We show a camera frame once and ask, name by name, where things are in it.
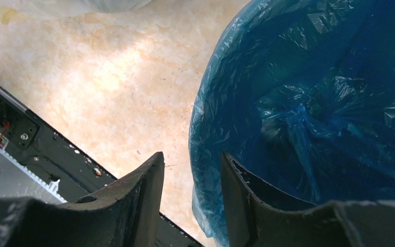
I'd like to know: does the blue plastic trash bag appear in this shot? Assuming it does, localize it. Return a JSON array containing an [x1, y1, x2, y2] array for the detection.
[[189, 1, 395, 246]]

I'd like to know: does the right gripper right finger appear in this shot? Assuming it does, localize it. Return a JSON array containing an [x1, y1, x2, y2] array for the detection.
[[221, 152, 395, 246]]

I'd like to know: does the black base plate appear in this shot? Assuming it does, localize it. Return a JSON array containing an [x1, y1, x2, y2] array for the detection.
[[0, 86, 200, 246]]

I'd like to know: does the white cable duct strip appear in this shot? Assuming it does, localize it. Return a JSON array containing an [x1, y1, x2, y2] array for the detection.
[[0, 134, 67, 204]]

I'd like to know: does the translucent white bag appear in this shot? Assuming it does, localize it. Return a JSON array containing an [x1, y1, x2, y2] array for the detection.
[[0, 0, 154, 20]]

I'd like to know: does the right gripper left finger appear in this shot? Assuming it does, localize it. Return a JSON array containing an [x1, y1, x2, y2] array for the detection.
[[0, 152, 165, 246]]

